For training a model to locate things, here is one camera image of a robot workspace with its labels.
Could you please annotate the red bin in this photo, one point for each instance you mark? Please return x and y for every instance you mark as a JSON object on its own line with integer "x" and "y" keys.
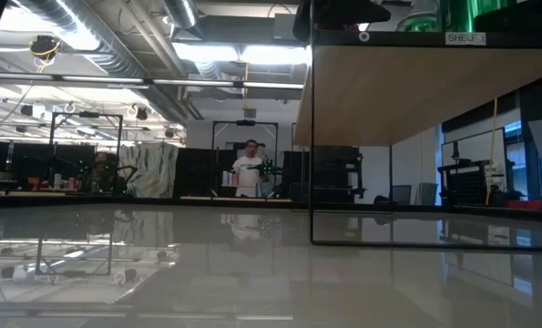
{"x": 525, "y": 205}

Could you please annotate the silver ventilation duct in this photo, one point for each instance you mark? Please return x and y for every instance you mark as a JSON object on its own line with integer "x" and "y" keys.
{"x": 115, "y": 59}

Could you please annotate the bright ceiling light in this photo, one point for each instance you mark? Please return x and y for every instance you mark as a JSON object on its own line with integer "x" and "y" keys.
{"x": 252, "y": 54}

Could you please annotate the wooden shelf black frame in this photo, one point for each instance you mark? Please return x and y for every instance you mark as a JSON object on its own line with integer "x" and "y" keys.
{"x": 389, "y": 91}

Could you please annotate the leaf patterned cloth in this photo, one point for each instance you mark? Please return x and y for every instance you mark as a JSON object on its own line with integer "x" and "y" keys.
{"x": 147, "y": 168}

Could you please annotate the black pegboard cart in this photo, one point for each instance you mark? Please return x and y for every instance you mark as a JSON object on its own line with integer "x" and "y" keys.
{"x": 466, "y": 187}

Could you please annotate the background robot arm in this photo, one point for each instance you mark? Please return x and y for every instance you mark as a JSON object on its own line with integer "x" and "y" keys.
{"x": 266, "y": 168}

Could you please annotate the black station frame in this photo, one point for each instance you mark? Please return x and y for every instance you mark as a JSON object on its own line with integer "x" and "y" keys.
{"x": 89, "y": 115}
{"x": 245, "y": 122}

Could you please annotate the white shelf label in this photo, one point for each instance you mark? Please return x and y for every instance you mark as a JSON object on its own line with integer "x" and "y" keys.
{"x": 465, "y": 38}

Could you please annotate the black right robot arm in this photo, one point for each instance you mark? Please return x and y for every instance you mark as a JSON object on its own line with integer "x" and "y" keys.
{"x": 521, "y": 18}

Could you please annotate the grey bin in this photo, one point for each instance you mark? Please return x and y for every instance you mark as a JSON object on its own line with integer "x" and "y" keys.
{"x": 429, "y": 193}

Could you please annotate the black rack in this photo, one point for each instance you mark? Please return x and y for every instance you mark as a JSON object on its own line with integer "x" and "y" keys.
{"x": 336, "y": 168}

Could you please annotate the long ceiling tube light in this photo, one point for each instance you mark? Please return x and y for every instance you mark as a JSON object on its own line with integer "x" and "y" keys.
{"x": 197, "y": 82}

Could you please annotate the person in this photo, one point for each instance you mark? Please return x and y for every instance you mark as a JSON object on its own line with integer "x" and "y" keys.
{"x": 99, "y": 175}
{"x": 248, "y": 175}

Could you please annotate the dark grey chair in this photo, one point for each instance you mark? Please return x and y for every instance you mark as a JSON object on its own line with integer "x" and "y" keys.
{"x": 401, "y": 195}

